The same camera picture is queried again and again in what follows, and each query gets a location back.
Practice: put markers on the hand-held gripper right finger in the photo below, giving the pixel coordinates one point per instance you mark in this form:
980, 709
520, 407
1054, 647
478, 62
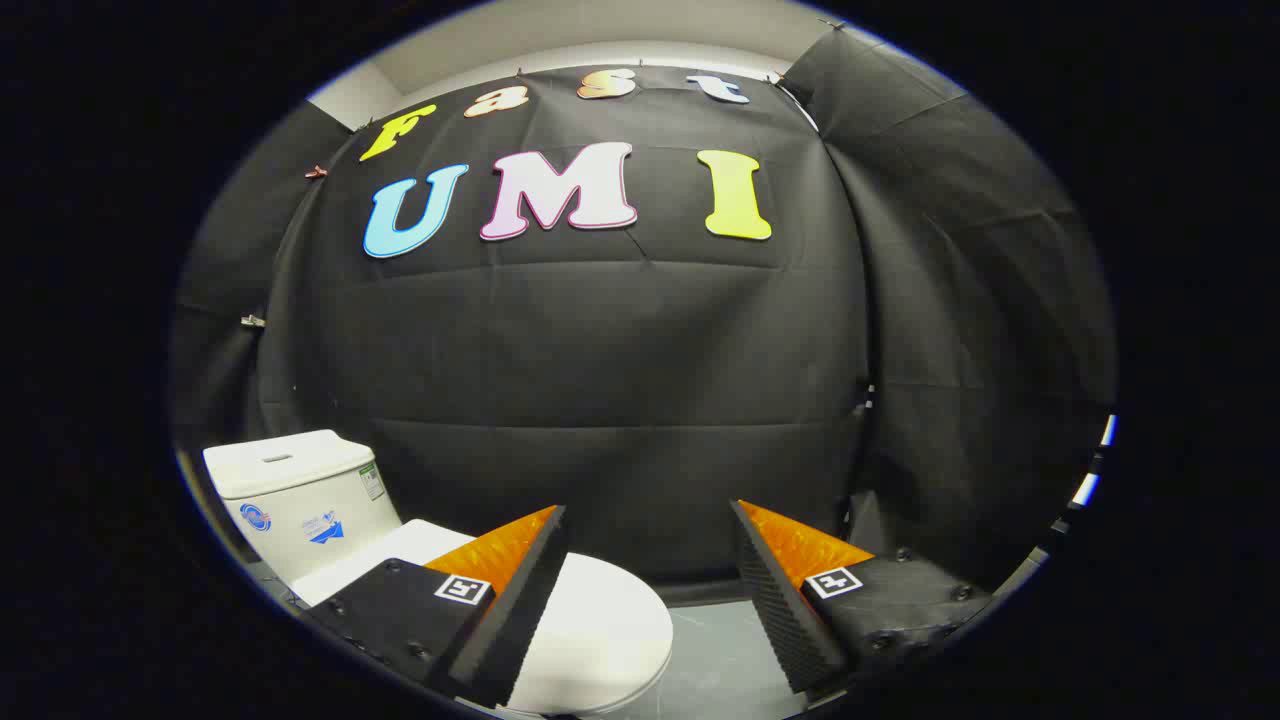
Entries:
785, 620

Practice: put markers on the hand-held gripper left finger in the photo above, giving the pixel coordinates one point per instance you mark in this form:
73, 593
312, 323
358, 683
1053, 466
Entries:
520, 610

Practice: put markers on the white toilet lid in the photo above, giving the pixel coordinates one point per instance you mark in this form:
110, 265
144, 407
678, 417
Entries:
600, 620

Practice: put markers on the white toilet body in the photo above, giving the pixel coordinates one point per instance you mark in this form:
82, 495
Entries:
300, 500

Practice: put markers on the black backdrop cloth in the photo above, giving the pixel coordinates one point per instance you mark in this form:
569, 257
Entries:
620, 350

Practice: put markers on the white slatted panel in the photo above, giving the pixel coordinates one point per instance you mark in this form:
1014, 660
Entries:
1085, 488

